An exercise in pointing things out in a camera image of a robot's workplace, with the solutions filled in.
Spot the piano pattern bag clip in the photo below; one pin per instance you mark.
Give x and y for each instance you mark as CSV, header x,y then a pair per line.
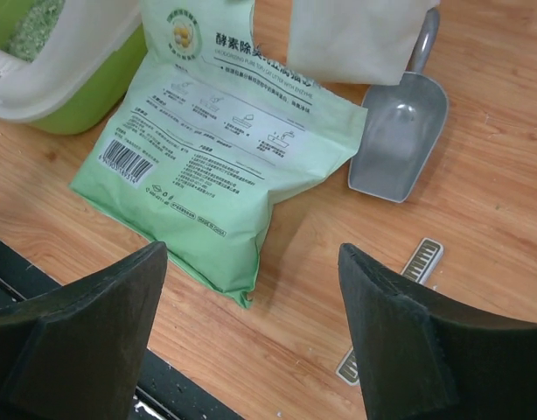
x,y
418,269

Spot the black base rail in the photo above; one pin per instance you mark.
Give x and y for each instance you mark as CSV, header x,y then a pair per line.
x,y
162,392

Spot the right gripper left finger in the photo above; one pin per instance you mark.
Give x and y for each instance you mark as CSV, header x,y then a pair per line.
x,y
76,352

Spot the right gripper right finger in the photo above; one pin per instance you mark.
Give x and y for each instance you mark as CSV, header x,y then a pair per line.
x,y
423,355

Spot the grey metal scoop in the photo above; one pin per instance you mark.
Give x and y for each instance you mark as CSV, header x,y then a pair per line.
x,y
403,125

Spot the cream green litter box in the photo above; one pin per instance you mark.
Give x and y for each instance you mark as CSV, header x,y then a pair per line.
x,y
82,71

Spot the green cat litter bag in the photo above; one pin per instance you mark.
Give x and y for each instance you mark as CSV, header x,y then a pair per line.
x,y
209,137

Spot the cream cloth bag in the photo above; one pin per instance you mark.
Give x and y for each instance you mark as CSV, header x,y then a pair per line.
x,y
354,41

